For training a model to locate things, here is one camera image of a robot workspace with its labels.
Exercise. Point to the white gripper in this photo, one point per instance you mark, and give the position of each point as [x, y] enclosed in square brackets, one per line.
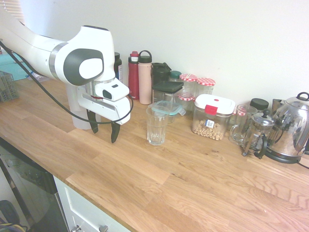
[113, 110]

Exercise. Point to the translucent pitcher with blue lid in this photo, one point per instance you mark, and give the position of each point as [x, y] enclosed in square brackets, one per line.
[74, 113]

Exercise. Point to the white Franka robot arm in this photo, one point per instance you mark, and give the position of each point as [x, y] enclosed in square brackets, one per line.
[36, 46]

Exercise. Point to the red water bottle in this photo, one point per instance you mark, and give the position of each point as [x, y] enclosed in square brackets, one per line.
[133, 79]

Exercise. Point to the pink water bottle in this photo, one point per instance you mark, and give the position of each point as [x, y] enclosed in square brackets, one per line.
[144, 82]

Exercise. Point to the clear drinking glass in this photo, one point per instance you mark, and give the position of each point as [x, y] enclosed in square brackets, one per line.
[157, 125]

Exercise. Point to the dark protein powder tub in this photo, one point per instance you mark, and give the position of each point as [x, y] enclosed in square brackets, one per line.
[118, 68]

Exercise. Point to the glass container with teal lid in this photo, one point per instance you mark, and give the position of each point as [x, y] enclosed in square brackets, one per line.
[175, 112]

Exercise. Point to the square container with black lid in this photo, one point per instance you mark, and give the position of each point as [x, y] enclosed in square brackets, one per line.
[166, 88]

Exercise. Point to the white cabinet drawer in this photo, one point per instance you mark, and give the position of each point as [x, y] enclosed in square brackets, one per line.
[79, 207]

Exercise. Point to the small jar red checkered lid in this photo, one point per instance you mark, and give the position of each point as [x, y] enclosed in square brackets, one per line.
[186, 99]
[241, 112]

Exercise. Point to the glass jar with green lid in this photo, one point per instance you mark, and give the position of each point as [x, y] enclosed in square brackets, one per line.
[175, 76]

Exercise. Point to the black dishwasher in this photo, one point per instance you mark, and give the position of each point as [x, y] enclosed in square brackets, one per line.
[31, 188]

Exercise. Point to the glass jar red checkered lid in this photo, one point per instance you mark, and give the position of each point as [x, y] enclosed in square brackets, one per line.
[205, 87]
[188, 83]

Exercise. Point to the grey plastic basket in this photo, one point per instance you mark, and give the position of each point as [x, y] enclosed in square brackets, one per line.
[7, 87]

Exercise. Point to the cereal container with white lid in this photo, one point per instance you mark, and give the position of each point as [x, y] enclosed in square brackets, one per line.
[212, 116]

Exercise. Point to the teal mat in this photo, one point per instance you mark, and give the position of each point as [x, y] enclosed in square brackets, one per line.
[12, 67]

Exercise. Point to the clear glass mug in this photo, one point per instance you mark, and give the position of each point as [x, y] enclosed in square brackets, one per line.
[240, 130]

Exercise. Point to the window blind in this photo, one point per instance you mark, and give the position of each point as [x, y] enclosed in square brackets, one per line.
[14, 10]

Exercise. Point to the glass french press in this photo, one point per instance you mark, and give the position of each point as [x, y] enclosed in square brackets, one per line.
[258, 135]

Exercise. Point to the glass jar with black lid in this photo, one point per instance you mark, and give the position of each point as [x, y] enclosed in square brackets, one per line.
[259, 104]

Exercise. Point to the stainless steel electric kettle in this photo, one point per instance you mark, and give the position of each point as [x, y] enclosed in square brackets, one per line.
[292, 128]

